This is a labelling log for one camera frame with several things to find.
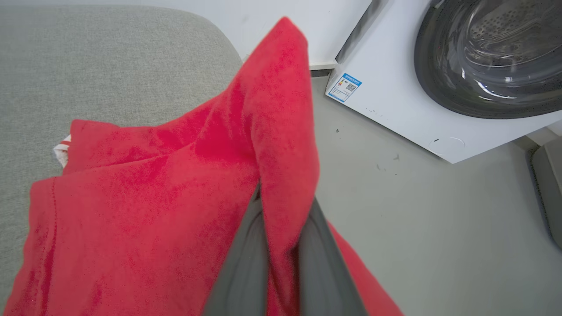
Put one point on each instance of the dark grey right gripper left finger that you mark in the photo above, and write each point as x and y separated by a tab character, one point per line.
246	272

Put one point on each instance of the white washing machine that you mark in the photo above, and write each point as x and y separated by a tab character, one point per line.
395	109

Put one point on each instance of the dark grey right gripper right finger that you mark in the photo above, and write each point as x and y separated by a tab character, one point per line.
325	272

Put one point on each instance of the round dark washing machine door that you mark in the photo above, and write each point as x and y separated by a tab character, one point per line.
483	66

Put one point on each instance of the blue white energy label sticker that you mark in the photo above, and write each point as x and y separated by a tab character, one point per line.
344	87

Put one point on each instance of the grey plastic object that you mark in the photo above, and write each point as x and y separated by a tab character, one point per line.
551	188

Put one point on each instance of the red basketball jersey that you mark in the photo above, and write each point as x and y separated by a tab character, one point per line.
145	219

